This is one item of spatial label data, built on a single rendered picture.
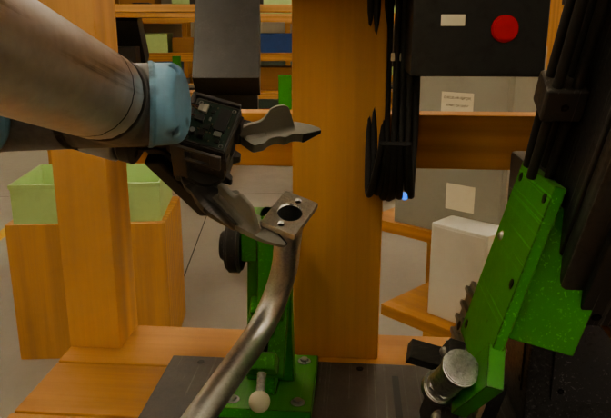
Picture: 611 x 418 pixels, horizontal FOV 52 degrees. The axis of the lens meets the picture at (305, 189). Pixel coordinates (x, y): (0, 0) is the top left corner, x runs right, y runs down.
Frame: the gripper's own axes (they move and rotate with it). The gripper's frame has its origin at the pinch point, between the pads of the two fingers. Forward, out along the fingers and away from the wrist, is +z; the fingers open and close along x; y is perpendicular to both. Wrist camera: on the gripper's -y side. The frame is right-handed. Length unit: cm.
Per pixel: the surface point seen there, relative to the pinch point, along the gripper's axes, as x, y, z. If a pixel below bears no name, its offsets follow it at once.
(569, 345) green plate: -10.2, 2.1, 29.2
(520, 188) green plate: 3.9, 5.6, 21.7
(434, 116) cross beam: 31.2, -20.1, 16.0
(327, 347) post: -3.5, -42.2, 9.7
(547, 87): 3.9, 20.6, 17.7
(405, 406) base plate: -12.5, -29.1, 21.2
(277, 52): 457, -498, -93
